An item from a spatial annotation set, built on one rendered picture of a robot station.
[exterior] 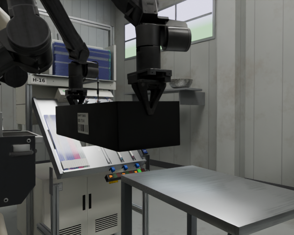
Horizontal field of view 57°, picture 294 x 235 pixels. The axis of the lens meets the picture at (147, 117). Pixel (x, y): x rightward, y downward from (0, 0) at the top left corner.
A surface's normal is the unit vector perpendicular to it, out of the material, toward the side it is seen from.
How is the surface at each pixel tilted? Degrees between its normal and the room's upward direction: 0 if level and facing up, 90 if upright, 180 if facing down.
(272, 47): 90
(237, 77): 90
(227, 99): 90
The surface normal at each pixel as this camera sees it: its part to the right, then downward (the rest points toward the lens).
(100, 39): 0.65, 0.01
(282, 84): -0.76, 0.01
